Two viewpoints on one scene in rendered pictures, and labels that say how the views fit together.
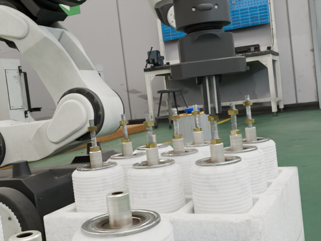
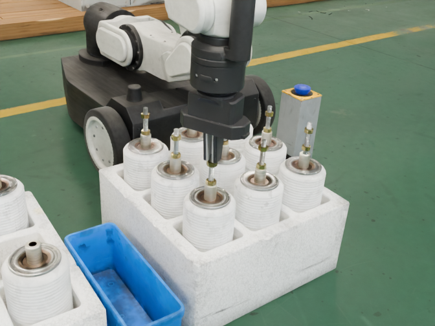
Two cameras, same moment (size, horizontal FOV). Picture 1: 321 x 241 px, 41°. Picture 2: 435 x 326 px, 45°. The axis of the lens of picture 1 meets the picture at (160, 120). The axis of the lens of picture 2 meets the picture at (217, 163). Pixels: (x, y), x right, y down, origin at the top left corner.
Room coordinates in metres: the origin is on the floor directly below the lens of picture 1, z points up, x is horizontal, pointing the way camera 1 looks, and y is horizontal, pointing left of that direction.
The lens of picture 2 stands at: (-0.02, -0.45, 0.77)
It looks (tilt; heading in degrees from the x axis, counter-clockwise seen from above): 29 degrees down; 26
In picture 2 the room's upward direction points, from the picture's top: 4 degrees clockwise
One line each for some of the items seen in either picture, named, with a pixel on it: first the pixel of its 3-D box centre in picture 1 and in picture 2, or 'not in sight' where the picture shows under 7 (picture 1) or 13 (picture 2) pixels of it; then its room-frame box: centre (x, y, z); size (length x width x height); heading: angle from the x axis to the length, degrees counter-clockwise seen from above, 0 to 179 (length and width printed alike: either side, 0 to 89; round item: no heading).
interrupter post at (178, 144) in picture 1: (178, 146); (223, 150); (0.85, -0.03, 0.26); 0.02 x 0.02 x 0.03
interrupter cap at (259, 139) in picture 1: (251, 141); (303, 165); (0.91, -0.19, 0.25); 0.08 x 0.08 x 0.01
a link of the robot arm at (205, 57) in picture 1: (204, 38); (217, 94); (0.70, -0.09, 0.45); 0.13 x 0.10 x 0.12; 91
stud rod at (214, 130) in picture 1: (214, 130); (211, 173); (0.70, -0.09, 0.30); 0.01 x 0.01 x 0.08
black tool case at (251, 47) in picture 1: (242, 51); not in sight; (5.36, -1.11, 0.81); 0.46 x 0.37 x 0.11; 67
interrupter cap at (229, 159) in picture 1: (218, 161); (210, 197); (0.70, -0.09, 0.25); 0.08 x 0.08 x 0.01
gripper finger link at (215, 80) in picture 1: (218, 93); (219, 145); (0.70, -0.10, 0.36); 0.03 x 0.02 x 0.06; 1
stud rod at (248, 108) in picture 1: (248, 113); (307, 139); (0.91, -0.19, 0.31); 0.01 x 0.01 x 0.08
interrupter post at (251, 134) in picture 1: (251, 135); (303, 160); (0.91, -0.19, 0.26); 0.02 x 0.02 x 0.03
